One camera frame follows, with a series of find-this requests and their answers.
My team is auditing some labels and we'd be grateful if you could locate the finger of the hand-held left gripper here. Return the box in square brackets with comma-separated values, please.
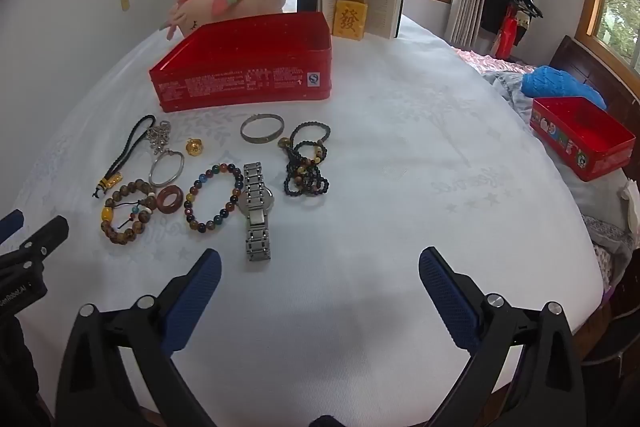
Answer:
[0, 215, 69, 270]
[0, 209, 25, 244]

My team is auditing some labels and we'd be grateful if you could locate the wide silver bangle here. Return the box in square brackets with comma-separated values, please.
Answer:
[240, 114, 285, 144]

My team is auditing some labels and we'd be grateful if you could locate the silver snowflake pendant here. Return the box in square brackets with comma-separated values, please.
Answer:
[145, 121, 172, 155]

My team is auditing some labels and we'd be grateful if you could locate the large red tin box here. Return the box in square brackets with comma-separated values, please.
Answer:
[148, 12, 333, 114]

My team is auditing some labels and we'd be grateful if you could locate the person's left forearm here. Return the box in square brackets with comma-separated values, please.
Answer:
[0, 314, 51, 427]

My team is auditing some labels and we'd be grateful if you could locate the red bag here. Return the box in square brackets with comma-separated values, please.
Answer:
[494, 9, 521, 60]

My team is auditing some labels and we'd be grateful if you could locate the thin silver hoop bangle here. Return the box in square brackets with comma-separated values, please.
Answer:
[148, 150, 185, 188]

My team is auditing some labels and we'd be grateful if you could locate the multicoloured bead bracelet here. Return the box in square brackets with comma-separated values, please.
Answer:
[184, 162, 245, 233]

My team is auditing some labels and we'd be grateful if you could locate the black beaded necklace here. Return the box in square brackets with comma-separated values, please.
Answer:
[278, 122, 332, 198]

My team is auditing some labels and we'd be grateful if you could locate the silver wristwatch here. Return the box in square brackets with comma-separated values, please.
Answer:
[237, 162, 276, 262]

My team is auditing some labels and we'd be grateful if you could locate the wooden bead bracelet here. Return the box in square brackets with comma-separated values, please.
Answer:
[100, 178, 157, 245]

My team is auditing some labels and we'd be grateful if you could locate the black cord with gold charm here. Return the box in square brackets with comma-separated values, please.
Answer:
[91, 114, 156, 198]

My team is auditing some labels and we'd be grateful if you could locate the pink blanket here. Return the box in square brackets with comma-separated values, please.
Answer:
[452, 47, 536, 78]

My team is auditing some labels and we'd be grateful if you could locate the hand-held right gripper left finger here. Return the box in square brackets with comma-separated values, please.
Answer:
[55, 248, 222, 427]

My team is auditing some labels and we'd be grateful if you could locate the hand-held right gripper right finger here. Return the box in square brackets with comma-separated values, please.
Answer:
[418, 247, 586, 427]

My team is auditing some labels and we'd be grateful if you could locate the red-brown stone ring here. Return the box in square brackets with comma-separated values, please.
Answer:
[156, 186, 185, 214]

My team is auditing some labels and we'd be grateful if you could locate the gold tile mouse ornament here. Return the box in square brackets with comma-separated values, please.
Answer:
[332, 0, 373, 42]

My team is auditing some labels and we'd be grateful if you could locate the grey blanket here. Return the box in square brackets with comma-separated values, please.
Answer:
[482, 69, 538, 128]

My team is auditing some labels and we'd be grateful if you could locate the blue knitted cloth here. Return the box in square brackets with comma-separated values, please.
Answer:
[521, 66, 607, 110]

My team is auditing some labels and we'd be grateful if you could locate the dark wooden headboard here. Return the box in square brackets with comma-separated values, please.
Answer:
[547, 35, 640, 128]

